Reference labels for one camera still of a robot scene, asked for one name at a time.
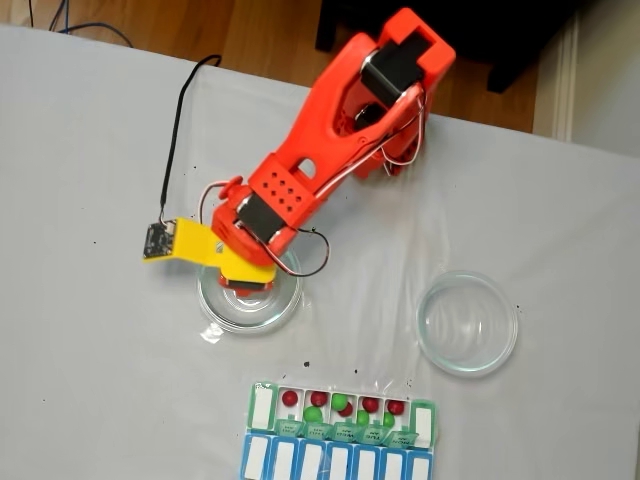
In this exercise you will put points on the clear glass bowl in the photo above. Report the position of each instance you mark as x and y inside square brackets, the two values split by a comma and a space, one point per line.
[285, 310]
[467, 325]

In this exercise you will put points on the black camera circuit board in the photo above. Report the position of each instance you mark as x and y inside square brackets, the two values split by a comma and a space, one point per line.
[157, 240]

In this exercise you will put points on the blue weekly pill organizer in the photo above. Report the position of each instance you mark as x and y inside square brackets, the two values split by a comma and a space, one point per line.
[247, 457]

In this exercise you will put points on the green weekly pill organizer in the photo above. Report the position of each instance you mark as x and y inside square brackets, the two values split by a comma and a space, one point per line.
[260, 407]

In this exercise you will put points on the white door trim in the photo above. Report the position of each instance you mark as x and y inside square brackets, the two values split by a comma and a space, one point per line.
[567, 80]

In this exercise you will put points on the green round pill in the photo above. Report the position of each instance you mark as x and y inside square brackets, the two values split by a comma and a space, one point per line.
[313, 414]
[389, 419]
[362, 417]
[340, 400]

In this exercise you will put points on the dark wooden furniture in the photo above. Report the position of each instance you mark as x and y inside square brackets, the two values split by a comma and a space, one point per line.
[525, 30]

